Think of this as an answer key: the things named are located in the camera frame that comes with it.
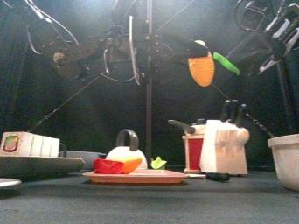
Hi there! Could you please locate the green corn husk leaf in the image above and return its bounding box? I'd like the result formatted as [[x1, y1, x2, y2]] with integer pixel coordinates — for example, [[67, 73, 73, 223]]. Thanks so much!
[[210, 52, 241, 76]]

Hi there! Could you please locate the orange toy carrot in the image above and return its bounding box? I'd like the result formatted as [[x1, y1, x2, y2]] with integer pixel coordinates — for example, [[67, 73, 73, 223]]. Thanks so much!
[[186, 39, 216, 88]]

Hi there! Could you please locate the red and white toy pot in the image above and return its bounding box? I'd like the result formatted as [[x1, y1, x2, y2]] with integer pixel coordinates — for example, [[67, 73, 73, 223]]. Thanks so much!
[[166, 118, 208, 175]]

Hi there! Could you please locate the small green corn husk piece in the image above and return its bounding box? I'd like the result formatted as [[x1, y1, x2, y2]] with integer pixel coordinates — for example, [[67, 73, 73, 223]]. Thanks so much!
[[149, 156, 168, 171]]

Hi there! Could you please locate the white toy knife block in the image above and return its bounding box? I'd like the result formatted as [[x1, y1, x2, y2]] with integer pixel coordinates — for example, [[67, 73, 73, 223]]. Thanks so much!
[[198, 119, 250, 176]]

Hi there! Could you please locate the white bowl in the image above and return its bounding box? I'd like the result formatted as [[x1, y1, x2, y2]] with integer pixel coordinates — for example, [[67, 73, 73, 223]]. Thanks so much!
[[265, 133, 299, 193]]

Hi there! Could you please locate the orange toy pepper piece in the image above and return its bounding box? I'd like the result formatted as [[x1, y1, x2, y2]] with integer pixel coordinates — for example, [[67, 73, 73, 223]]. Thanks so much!
[[109, 156, 144, 175]]

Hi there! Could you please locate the black toy knife on table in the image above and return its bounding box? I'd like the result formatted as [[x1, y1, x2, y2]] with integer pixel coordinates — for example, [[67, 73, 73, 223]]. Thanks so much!
[[204, 171, 230, 183]]

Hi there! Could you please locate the red toy pepper piece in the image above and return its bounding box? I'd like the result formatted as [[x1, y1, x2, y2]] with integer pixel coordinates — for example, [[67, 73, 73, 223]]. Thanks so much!
[[91, 157, 126, 175]]

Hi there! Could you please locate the pink rectangular tray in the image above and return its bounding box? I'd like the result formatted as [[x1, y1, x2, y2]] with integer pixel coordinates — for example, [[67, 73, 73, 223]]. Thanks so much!
[[81, 168, 192, 185]]

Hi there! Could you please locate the large grey plate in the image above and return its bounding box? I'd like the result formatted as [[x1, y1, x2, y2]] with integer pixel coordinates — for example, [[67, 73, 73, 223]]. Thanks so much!
[[0, 155, 86, 179]]

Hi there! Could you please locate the small grey plate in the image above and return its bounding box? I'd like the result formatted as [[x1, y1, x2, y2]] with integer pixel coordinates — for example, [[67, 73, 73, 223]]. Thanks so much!
[[0, 178, 23, 189]]

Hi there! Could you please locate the black toy knife handle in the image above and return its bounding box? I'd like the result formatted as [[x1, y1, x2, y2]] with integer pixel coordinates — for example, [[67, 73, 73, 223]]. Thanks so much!
[[234, 103, 248, 129], [218, 99, 230, 123], [228, 99, 238, 123]]

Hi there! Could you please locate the vertical metal frame pole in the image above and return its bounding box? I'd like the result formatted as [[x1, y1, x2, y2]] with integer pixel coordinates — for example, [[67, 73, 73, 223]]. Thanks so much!
[[144, 0, 154, 168]]

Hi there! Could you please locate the white kettle with grey handle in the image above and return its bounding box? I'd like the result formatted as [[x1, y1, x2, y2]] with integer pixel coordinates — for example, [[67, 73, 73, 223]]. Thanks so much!
[[105, 129, 148, 171]]

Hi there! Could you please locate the grey pot with handle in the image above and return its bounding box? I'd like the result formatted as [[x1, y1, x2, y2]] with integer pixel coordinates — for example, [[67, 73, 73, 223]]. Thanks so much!
[[57, 142, 107, 171]]

